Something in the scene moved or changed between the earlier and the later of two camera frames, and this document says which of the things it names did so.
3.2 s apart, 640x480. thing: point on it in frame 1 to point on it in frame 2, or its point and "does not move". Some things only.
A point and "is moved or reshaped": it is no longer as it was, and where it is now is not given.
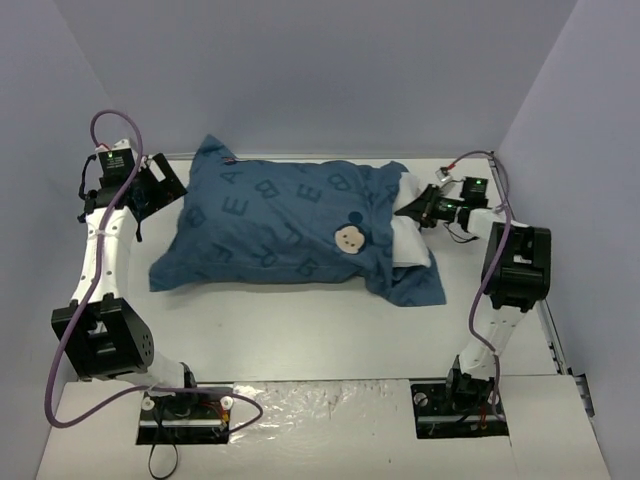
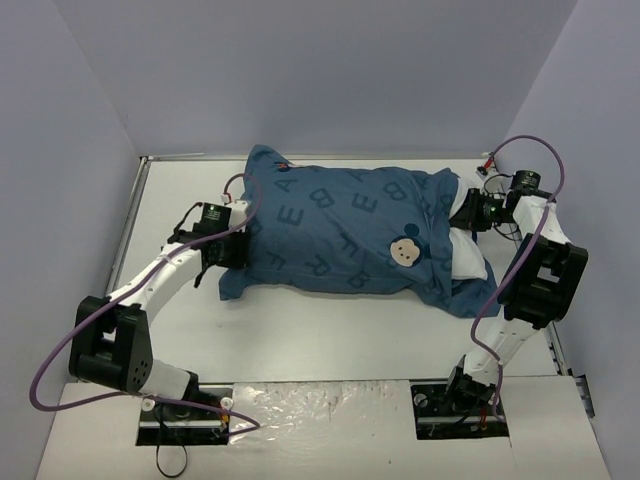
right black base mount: (458, 409) does not move
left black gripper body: (163, 176) to (240, 250)
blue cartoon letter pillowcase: (248, 219) is moved or reshaped
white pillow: (408, 243) to (467, 260)
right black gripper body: (428, 209) to (467, 211)
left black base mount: (184, 418) does not move
